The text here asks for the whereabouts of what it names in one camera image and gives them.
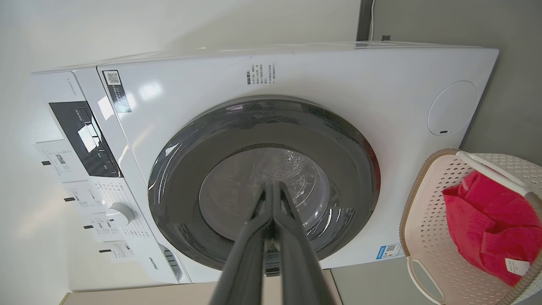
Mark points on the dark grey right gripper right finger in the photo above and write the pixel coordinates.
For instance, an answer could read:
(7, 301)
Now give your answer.
(298, 267)

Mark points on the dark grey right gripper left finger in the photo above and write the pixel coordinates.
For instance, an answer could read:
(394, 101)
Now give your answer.
(247, 262)

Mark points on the cream perforated plastic laundry basket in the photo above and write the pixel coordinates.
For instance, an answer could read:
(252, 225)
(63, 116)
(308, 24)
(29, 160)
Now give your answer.
(427, 228)

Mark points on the blue energy label sticker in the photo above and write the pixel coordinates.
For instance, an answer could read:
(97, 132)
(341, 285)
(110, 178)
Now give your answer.
(390, 251)

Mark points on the round dark glass washer door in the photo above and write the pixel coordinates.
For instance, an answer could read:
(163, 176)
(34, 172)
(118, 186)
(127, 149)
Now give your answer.
(186, 178)

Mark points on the white round washer knob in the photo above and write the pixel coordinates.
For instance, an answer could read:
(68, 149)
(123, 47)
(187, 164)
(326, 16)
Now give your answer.
(120, 214)

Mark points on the white front-load washing machine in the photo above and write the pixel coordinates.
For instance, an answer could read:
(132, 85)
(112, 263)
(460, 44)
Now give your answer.
(322, 80)

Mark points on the black printed text sticker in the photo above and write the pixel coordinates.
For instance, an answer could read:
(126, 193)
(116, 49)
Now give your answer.
(260, 74)

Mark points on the red garment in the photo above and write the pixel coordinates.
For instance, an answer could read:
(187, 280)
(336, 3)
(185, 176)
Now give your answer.
(491, 224)

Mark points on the black washer display panel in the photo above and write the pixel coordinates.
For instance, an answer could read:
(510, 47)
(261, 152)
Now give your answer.
(84, 135)

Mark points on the black QR code sticker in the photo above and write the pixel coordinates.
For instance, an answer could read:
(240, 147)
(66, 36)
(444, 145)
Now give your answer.
(116, 91)

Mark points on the white garment tag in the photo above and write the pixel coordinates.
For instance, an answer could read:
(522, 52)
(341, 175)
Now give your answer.
(516, 267)

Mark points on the round white filter cover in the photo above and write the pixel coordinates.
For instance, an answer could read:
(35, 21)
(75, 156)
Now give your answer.
(452, 108)

